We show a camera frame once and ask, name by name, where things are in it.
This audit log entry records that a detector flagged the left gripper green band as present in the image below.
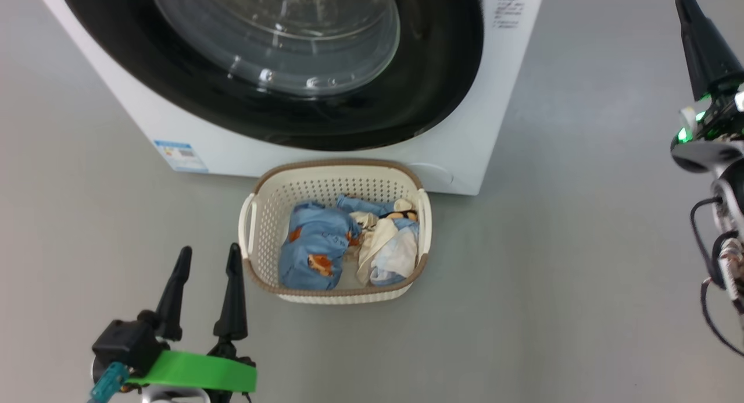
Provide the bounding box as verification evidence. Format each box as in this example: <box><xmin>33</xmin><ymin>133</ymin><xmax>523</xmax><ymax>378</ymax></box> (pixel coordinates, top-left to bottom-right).
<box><xmin>125</xmin><ymin>243</ymin><xmax>257</xmax><ymax>403</ymax></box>

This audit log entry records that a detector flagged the white front-load washing machine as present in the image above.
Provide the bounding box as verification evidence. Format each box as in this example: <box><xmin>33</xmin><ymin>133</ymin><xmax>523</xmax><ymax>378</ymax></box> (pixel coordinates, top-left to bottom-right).
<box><xmin>32</xmin><ymin>0</ymin><xmax>548</xmax><ymax>196</ymax></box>

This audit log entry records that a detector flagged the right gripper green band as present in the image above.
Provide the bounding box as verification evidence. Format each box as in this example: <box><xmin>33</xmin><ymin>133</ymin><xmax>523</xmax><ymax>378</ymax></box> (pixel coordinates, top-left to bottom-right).
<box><xmin>670</xmin><ymin>0</ymin><xmax>744</xmax><ymax>174</ymax></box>

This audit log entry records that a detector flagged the black glass washing machine door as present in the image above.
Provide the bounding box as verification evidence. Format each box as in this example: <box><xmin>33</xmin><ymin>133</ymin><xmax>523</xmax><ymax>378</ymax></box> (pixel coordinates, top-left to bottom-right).
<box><xmin>56</xmin><ymin>0</ymin><xmax>484</xmax><ymax>152</ymax></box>

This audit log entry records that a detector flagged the blue energy label sticker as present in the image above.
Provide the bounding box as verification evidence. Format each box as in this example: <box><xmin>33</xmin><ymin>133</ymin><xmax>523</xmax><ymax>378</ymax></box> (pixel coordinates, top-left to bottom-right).
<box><xmin>154</xmin><ymin>140</ymin><xmax>209</xmax><ymax>173</ymax></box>

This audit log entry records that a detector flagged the small printed text label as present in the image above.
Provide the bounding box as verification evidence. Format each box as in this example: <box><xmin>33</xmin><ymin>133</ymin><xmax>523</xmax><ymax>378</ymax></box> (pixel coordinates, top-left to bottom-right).
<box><xmin>494</xmin><ymin>0</ymin><xmax>526</xmax><ymax>29</ymax></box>

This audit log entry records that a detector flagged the round white filter cover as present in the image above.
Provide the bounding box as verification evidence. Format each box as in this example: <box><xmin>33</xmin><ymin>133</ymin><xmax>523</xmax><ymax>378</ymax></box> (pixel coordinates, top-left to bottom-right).
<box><xmin>407</xmin><ymin>162</ymin><xmax>455</xmax><ymax>187</ymax></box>

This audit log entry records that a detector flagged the cream and light-blue garment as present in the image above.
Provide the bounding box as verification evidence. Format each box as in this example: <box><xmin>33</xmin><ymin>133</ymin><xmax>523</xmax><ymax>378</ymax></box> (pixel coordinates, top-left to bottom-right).
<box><xmin>336</xmin><ymin>194</ymin><xmax>420</xmax><ymax>287</ymax></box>

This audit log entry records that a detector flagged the cream perforated laundry basket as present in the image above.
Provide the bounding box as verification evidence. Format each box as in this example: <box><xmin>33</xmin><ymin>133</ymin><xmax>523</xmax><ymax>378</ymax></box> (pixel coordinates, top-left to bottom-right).
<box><xmin>238</xmin><ymin>158</ymin><xmax>432</xmax><ymax>305</ymax></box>

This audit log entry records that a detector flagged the blue garment with orange prints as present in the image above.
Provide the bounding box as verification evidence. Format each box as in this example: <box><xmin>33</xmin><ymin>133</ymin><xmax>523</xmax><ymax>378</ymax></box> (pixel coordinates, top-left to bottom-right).
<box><xmin>278</xmin><ymin>201</ymin><xmax>362</xmax><ymax>292</ymax></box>

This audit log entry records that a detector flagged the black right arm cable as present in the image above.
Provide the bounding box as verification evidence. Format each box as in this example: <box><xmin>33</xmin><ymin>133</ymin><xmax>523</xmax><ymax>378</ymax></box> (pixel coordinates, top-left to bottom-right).
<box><xmin>690</xmin><ymin>197</ymin><xmax>744</xmax><ymax>357</ymax></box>

